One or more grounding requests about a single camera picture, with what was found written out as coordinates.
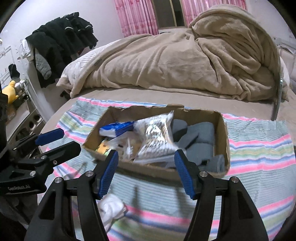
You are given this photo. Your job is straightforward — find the capybara print tissue pack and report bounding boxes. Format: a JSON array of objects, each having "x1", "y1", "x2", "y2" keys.
[{"x1": 96, "y1": 141, "x2": 111, "y2": 156}]

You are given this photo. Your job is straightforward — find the white socks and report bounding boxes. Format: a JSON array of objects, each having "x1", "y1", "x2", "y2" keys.
[{"x1": 97, "y1": 194, "x2": 127, "y2": 232}]

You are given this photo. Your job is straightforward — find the blue tissue pack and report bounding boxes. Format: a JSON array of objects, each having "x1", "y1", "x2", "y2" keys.
[{"x1": 99, "y1": 121, "x2": 134, "y2": 138}]

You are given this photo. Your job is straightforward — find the grey knitted gloves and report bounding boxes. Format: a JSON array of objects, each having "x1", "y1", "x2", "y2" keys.
[{"x1": 171, "y1": 119, "x2": 225, "y2": 173}]

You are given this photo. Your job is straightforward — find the cotton swab bag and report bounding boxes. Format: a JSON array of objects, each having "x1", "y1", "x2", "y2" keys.
[{"x1": 133, "y1": 111, "x2": 179, "y2": 166}]

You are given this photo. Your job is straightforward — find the grey shelf unit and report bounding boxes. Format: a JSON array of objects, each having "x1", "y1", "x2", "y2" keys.
[{"x1": 6, "y1": 79, "x2": 46, "y2": 145}]

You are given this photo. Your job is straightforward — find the yellow plush toy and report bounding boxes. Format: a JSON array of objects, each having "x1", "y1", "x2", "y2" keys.
[{"x1": 2, "y1": 80, "x2": 19, "y2": 104}]

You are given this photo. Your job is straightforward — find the striped pastel towel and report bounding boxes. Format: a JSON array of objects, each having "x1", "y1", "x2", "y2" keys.
[{"x1": 47, "y1": 97, "x2": 295, "y2": 240}]

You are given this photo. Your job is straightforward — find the white quilt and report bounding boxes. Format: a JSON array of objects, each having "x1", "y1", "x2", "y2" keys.
[{"x1": 56, "y1": 40, "x2": 118, "y2": 90}]

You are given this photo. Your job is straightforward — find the brown cardboard box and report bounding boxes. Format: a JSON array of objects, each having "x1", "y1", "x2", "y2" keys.
[{"x1": 83, "y1": 105, "x2": 230, "y2": 182}]

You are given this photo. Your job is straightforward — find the black clothes pile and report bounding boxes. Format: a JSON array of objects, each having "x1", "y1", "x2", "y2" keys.
[{"x1": 26, "y1": 12, "x2": 98, "y2": 88}]

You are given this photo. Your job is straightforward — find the pink curtain left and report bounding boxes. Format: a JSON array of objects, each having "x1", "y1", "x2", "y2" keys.
[{"x1": 114, "y1": 0, "x2": 159, "y2": 37}]

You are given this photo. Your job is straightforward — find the pink curtain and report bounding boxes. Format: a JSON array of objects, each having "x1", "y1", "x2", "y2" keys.
[
  {"x1": 114, "y1": 0, "x2": 159, "y2": 37},
  {"x1": 180, "y1": 0, "x2": 247, "y2": 26}
]

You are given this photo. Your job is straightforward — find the beige fleece blanket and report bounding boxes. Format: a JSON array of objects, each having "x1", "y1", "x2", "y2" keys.
[{"x1": 70, "y1": 4, "x2": 280, "y2": 101}]

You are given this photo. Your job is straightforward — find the pink curtain right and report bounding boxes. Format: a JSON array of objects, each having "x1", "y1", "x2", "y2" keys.
[{"x1": 180, "y1": 0, "x2": 247, "y2": 26}]

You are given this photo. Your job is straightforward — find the metal bed rail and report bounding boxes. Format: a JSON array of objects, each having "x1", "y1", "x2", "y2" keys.
[{"x1": 271, "y1": 78, "x2": 283, "y2": 121}]

